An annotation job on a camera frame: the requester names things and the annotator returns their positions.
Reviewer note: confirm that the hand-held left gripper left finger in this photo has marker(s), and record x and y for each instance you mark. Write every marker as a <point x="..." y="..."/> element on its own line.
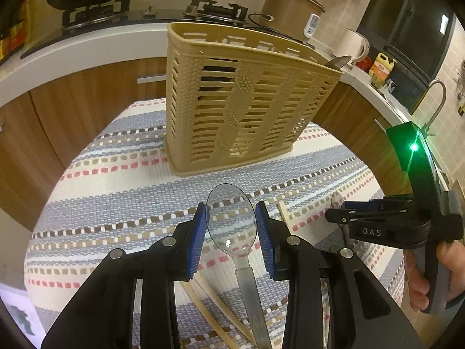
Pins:
<point x="194" y="247"/>

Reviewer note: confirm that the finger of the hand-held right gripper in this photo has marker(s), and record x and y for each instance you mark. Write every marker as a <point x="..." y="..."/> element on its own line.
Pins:
<point x="392" y="203"/>
<point x="345" y="217"/>

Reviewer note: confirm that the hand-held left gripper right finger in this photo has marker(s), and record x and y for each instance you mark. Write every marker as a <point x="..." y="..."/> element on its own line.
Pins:
<point x="264" y="243"/>

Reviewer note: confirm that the wooden chopstick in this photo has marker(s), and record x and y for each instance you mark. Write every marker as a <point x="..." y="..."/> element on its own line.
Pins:
<point x="225" y="309"/>
<point x="203" y="312"/>
<point x="283" y="211"/>

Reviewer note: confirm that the beige plastic utensil basket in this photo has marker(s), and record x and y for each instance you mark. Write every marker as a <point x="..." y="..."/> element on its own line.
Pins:
<point x="218" y="116"/>

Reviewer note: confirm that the person's right hand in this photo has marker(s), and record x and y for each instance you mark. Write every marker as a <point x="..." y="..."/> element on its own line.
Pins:
<point x="414" y="280"/>

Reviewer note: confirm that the metal faucet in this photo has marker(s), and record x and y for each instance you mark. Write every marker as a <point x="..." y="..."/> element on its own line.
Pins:
<point x="441" y="94"/>

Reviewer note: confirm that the striped woven mat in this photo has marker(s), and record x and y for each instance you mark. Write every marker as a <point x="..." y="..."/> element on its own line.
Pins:
<point x="127" y="196"/>

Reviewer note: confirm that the small glass cup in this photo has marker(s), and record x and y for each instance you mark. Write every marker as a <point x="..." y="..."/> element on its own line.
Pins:
<point x="391" y="85"/>

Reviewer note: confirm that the yellow dish soap bottle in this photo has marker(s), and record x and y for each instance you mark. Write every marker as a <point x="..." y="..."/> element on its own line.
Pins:
<point x="380" y="67"/>

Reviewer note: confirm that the red container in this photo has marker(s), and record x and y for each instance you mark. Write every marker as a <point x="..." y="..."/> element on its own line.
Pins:
<point x="365" y="62"/>

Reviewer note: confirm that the pale pink electric kettle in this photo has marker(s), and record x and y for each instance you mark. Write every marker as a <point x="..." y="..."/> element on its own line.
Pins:
<point x="350" y="45"/>

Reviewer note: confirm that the dark window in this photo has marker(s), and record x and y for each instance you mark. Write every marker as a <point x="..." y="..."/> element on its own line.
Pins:
<point x="407" y="14"/>

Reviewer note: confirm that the brown rice cooker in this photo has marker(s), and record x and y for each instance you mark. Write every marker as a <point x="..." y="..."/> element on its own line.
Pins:
<point x="287" y="11"/>

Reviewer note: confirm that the white kitchen countertop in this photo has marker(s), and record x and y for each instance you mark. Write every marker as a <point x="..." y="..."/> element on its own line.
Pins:
<point x="109" y="43"/>

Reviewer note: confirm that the black gas stove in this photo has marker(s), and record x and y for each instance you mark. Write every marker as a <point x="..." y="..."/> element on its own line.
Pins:
<point x="109" y="21"/>

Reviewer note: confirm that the red label sauce bottle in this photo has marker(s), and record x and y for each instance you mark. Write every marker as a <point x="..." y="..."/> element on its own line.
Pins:
<point x="18" y="31"/>

